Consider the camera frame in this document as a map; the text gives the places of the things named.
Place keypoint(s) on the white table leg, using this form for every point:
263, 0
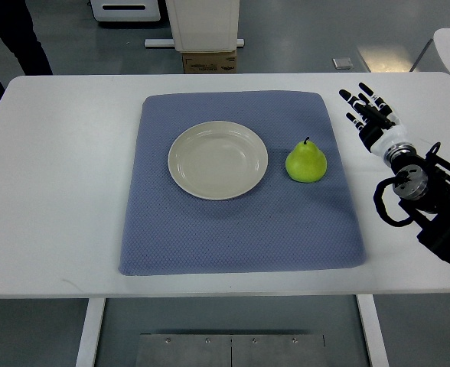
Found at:
373, 336
89, 340

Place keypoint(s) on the white machine with slot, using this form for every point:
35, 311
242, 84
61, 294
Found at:
125, 10

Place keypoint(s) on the blue textured mat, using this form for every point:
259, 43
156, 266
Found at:
280, 225

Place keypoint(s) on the small grey floor plate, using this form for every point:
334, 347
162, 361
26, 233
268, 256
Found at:
342, 63

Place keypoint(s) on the person in dark trousers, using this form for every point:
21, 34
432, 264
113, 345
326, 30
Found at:
17, 34

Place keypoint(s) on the right white table leg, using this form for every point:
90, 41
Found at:
373, 336

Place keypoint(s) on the cream round plate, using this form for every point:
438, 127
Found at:
217, 160

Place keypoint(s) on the brown cardboard box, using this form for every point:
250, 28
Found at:
209, 63

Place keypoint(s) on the green pear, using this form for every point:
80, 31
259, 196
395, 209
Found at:
306, 163

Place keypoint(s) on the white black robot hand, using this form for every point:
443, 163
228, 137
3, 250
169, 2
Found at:
379, 128

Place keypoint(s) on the white cabinet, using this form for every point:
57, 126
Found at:
201, 26

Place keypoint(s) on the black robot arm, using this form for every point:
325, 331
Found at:
423, 187

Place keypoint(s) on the left white table leg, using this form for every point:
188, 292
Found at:
89, 340

